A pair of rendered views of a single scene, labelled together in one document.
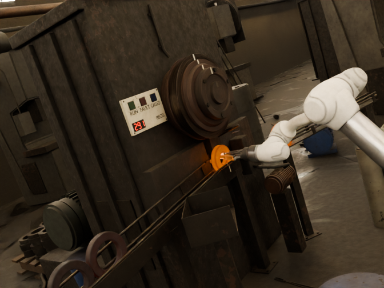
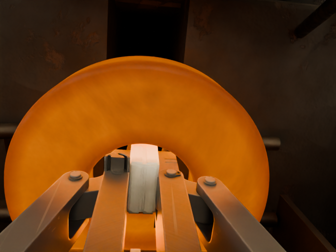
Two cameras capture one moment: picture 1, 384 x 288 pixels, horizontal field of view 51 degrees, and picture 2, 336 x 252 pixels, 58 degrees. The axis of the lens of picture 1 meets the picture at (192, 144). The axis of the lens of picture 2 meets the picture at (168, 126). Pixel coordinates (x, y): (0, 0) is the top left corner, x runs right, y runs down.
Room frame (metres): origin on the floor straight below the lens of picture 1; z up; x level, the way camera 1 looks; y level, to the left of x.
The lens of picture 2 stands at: (2.10, -0.26, 0.84)
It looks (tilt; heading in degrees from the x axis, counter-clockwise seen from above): 16 degrees down; 42
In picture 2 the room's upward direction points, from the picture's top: 5 degrees clockwise
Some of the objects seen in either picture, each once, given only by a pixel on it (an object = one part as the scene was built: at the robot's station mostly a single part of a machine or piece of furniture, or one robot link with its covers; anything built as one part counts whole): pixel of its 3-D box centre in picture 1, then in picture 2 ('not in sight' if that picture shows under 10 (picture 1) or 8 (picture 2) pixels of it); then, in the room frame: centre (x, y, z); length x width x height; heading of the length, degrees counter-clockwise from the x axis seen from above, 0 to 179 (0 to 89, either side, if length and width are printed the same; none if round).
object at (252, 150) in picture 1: (255, 153); not in sight; (2.07, -0.31, 0.75); 0.09 x 0.06 x 0.09; 138
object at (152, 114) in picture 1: (144, 111); not in sight; (2.04, 0.18, 1.15); 0.26 x 0.02 x 0.18; 138
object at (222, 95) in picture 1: (215, 93); not in sight; (2.16, -0.21, 1.11); 0.28 x 0.06 x 0.28; 138
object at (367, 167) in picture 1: (374, 185); not in sight; (2.32, -0.99, 0.26); 0.12 x 0.12 x 0.52
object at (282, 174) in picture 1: (288, 208); not in sight; (2.38, -0.45, 0.27); 0.22 x 0.13 x 0.53; 138
